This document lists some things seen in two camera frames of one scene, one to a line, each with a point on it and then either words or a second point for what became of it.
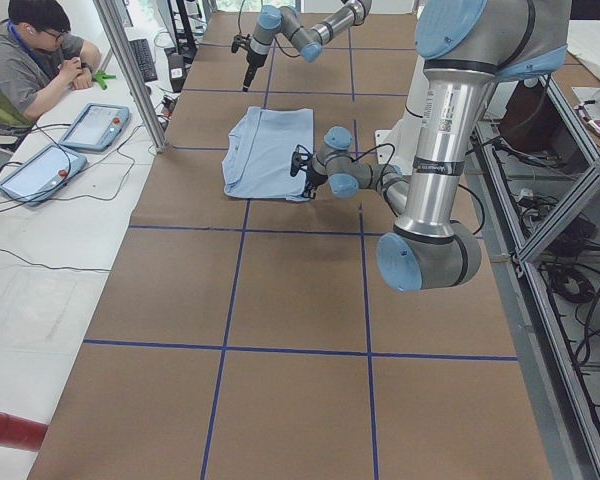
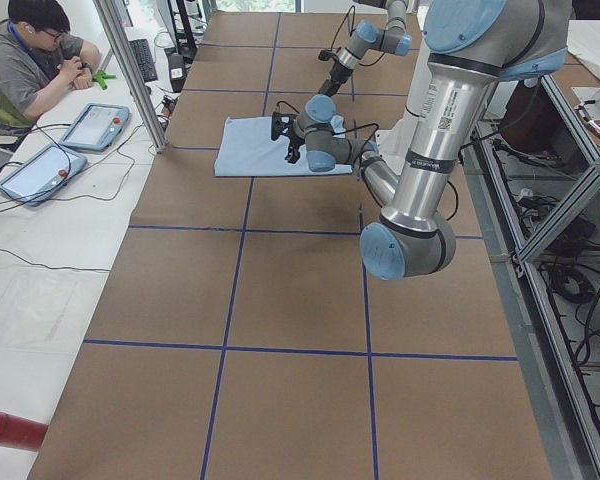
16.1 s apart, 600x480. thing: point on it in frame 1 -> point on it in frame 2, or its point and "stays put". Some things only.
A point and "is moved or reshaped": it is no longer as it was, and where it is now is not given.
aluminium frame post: (119, 45) stays put
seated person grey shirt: (22, 57) stays put
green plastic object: (100, 77) stays put
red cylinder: (12, 431) stays put
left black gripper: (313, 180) -> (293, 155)
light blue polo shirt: (260, 152) is moved or reshaped
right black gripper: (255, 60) -> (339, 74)
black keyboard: (143, 57) stays put
